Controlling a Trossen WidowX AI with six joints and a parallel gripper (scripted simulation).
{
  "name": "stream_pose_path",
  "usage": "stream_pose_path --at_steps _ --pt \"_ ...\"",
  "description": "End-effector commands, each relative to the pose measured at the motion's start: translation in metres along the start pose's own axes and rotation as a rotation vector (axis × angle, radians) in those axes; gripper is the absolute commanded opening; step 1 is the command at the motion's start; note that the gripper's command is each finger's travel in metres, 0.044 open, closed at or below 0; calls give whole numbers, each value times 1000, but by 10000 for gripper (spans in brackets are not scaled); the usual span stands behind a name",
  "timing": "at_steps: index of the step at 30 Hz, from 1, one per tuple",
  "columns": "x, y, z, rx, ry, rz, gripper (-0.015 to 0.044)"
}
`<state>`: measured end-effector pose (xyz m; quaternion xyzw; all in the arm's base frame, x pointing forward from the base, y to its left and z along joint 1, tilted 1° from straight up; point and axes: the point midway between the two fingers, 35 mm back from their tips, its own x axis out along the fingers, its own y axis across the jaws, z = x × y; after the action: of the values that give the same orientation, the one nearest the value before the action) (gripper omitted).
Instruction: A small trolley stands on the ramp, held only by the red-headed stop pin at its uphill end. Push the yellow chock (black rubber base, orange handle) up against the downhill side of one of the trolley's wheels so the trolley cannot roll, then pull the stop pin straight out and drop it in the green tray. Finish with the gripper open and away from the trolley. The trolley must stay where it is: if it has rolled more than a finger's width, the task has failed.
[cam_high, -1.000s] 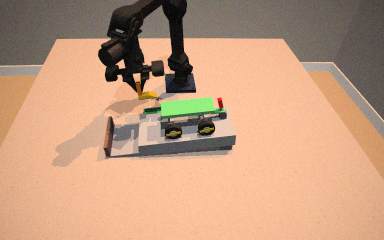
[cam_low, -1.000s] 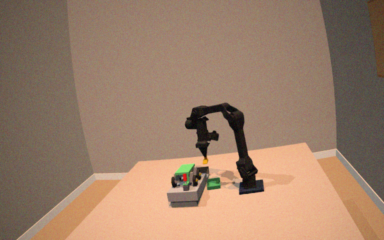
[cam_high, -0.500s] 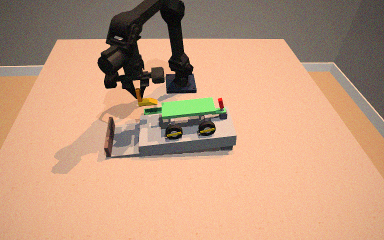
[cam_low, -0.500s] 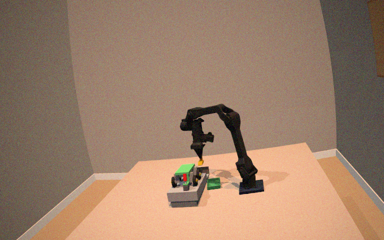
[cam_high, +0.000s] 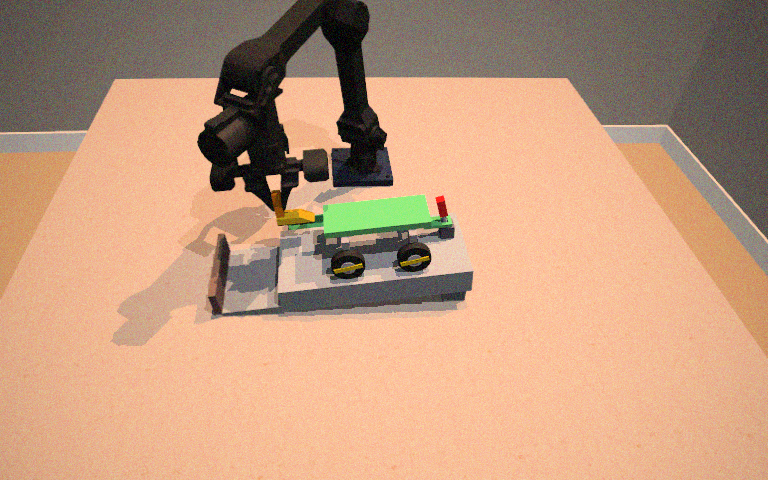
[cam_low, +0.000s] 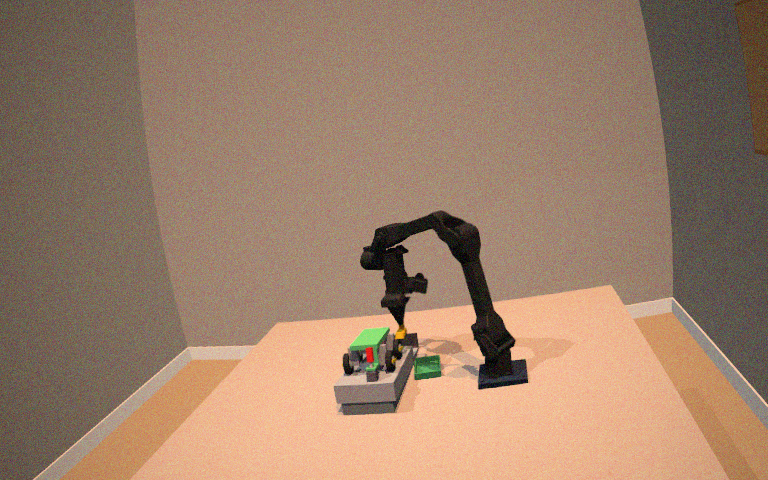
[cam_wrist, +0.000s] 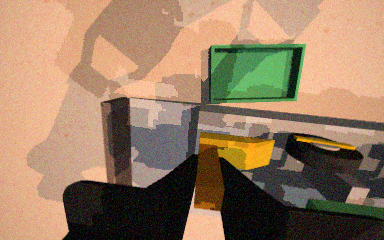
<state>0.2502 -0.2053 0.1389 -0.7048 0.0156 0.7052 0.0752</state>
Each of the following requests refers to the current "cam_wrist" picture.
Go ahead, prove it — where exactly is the yellow wheel chock with orange handle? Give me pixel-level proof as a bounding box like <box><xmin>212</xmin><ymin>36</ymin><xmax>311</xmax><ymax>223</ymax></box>
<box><xmin>194</xmin><ymin>132</ymin><xmax>275</xmax><ymax>211</ymax></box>

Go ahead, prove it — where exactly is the green tray floor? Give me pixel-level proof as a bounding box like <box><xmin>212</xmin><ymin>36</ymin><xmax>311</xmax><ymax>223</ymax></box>
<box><xmin>214</xmin><ymin>49</ymin><xmax>294</xmax><ymax>99</ymax></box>

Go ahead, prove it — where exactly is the green tray rim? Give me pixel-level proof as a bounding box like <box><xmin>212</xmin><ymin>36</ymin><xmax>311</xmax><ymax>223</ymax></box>
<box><xmin>209</xmin><ymin>44</ymin><xmax>307</xmax><ymax>103</ymax></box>

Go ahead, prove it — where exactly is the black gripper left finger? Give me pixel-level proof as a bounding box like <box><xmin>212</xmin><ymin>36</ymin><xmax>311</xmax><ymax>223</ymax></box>
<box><xmin>63</xmin><ymin>154</ymin><xmax>198</xmax><ymax>240</ymax></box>

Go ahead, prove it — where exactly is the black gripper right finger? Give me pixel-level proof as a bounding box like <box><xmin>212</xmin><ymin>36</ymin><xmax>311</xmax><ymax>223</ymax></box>
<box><xmin>219</xmin><ymin>157</ymin><xmax>384</xmax><ymax>240</ymax></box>

